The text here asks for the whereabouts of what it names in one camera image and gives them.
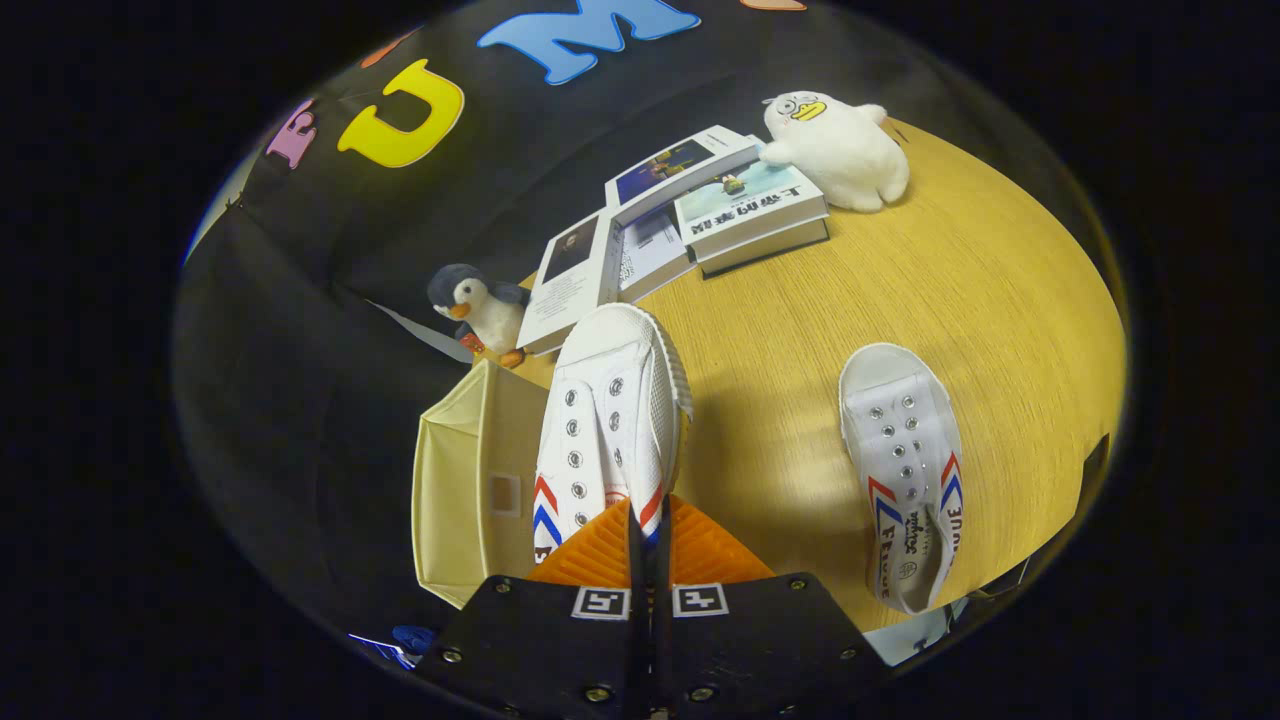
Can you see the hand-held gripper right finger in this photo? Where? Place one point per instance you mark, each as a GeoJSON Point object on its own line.
{"type": "Point", "coordinates": [760, 640]}

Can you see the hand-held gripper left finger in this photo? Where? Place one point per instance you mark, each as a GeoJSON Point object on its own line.
{"type": "Point", "coordinates": [550, 645]}

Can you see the beige fabric storage box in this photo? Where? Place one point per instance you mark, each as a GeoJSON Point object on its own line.
{"type": "Point", "coordinates": [450, 500]}

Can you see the white canvas shoe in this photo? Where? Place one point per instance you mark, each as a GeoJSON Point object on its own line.
{"type": "Point", "coordinates": [610, 400]}
{"type": "Point", "coordinates": [900, 450]}

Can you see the penguin plush toy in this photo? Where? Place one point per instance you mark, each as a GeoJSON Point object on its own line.
{"type": "Point", "coordinates": [490, 310]}

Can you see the white book with text cover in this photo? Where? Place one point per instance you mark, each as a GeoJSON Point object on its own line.
{"type": "Point", "coordinates": [650, 255]}

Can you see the book with pale teal cover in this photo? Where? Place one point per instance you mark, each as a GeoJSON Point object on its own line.
{"type": "Point", "coordinates": [745, 205]}

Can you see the white book blue cover picture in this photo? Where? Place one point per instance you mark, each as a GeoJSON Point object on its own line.
{"type": "Point", "coordinates": [680, 165]}

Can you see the white duck plush toy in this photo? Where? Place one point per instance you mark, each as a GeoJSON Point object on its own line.
{"type": "Point", "coordinates": [840, 155]}

